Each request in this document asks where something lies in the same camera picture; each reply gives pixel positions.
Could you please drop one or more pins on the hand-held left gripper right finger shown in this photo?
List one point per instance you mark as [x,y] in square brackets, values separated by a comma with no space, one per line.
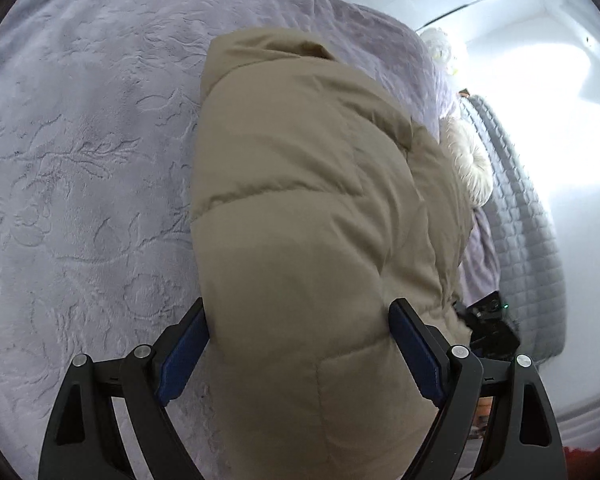
[417,350]

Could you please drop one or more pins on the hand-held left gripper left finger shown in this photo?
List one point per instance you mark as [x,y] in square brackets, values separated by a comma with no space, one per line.
[182,355]

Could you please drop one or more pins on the beige puffer jacket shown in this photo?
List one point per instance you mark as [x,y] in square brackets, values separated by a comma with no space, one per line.
[305,210]

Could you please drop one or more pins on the red mat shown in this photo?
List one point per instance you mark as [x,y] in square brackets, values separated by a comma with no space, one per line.
[590,457]

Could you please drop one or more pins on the round cream pleated cushion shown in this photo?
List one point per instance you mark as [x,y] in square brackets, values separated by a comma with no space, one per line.
[467,160]

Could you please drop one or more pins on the lavender embossed blanket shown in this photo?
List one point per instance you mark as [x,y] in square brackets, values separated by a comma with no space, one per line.
[80,160]

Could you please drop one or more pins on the small brown object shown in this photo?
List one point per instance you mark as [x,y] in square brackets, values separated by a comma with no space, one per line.
[464,93]

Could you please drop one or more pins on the white plush toy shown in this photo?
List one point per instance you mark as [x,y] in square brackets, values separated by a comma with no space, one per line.
[437,45]

